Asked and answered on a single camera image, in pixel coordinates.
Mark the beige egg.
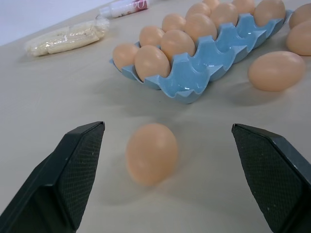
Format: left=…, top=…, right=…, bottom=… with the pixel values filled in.
left=134, top=45, right=172, bottom=82
left=125, top=123, right=179, bottom=187
left=202, top=0, right=221, bottom=10
left=112, top=43, right=140, bottom=71
left=161, top=13, right=187, bottom=33
left=248, top=51, right=306, bottom=92
left=231, top=0, right=256, bottom=15
left=286, top=20, right=311, bottom=57
left=253, top=0, right=286, bottom=27
left=288, top=3, right=311, bottom=30
left=160, top=29, right=196, bottom=63
left=210, top=2, right=239, bottom=26
left=184, top=13, right=218, bottom=42
left=139, top=25, right=166, bottom=47
left=186, top=2, right=211, bottom=20

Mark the white tube with pink label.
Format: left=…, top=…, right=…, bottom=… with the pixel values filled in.
left=99, top=0, right=149, bottom=18

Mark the blue egg tray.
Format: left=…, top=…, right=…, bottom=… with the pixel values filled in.
left=108, top=9, right=294, bottom=105

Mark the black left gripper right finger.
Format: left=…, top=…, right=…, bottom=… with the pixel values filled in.
left=231, top=123, right=311, bottom=233

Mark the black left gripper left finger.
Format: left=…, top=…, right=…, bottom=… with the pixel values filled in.
left=0, top=121, right=106, bottom=233

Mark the clear bag of white sticks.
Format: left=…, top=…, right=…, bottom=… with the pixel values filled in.
left=24, top=15, right=111, bottom=57

